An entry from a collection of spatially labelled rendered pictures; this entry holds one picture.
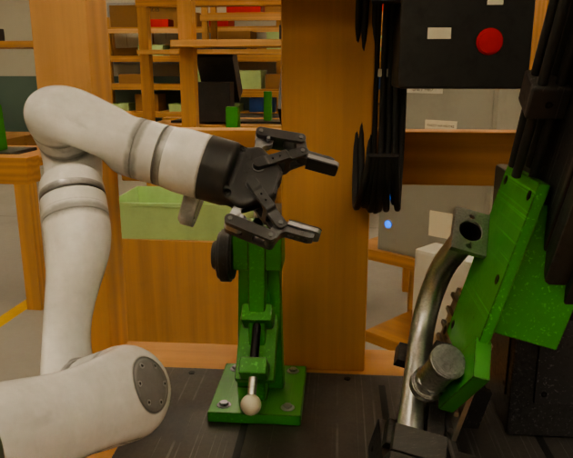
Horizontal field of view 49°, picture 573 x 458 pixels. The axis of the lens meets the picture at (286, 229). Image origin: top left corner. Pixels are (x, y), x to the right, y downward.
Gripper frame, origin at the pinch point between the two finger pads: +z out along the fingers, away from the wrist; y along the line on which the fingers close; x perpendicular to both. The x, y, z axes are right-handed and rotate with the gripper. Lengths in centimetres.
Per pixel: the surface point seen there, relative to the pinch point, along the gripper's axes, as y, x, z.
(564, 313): -8.1, -4.4, 26.0
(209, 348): -4, 52, -12
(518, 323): -9.8, -2.8, 22.2
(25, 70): 620, 818, -550
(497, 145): 32.0, 19.5, 25.7
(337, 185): 17.0, 21.3, 1.9
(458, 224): 0.6, -1.9, 15.0
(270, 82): 472, 514, -88
